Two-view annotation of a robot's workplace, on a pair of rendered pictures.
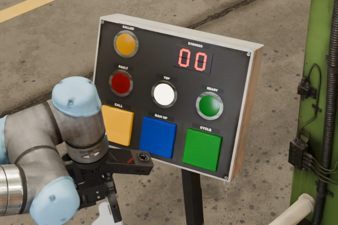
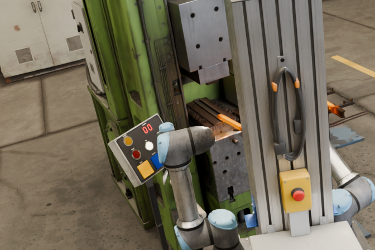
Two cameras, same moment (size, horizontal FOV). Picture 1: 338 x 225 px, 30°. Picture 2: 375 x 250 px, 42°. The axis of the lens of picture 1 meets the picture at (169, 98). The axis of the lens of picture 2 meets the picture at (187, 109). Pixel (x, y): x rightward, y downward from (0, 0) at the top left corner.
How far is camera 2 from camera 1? 2.24 m
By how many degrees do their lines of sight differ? 62
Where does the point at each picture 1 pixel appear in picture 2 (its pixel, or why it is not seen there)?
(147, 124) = (153, 158)
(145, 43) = (132, 135)
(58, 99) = (168, 126)
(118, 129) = (148, 169)
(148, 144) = (158, 164)
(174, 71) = (145, 136)
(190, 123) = not seen: hidden behind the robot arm
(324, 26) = (153, 104)
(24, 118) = not seen: hidden behind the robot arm
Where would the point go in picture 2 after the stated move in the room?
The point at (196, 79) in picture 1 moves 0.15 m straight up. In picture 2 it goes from (152, 133) to (147, 109)
